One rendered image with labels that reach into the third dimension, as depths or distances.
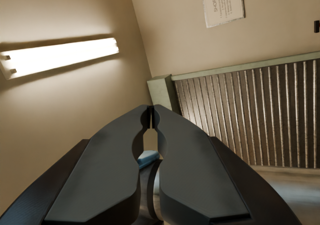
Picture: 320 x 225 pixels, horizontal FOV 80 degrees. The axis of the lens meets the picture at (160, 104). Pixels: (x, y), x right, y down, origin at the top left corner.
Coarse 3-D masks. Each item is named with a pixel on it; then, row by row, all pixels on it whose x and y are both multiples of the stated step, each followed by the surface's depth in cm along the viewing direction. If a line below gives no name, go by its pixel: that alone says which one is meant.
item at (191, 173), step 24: (168, 120) 10; (168, 144) 9; (192, 144) 9; (168, 168) 8; (192, 168) 8; (216, 168) 8; (168, 192) 7; (192, 192) 7; (216, 192) 7; (168, 216) 7; (192, 216) 6; (216, 216) 6; (240, 216) 6
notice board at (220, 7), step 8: (208, 0) 240; (216, 0) 236; (224, 0) 233; (232, 0) 229; (240, 0) 226; (208, 8) 243; (216, 8) 239; (224, 8) 236; (232, 8) 232; (240, 8) 229; (208, 16) 246; (216, 16) 242; (224, 16) 239; (232, 16) 235; (240, 16) 232; (208, 24) 250; (216, 24) 246
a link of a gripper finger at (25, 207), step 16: (80, 144) 9; (64, 160) 8; (48, 176) 7; (64, 176) 7; (32, 192) 7; (48, 192) 7; (16, 208) 6; (32, 208) 6; (48, 208) 6; (0, 224) 6; (16, 224) 6; (32, 224) 6
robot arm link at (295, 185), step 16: (144, 160) 38; (160, 160) 41; (144, 176) 37; (272, 176) 30; (288, 176) 29; (304, 176) 29; (144, 192) 36; (288, 192) 28; (304, 192) 27; (144, 208) 36; (304, 208) 26; (144, 224) 38; (160, 224) 40; (304, 224) 26
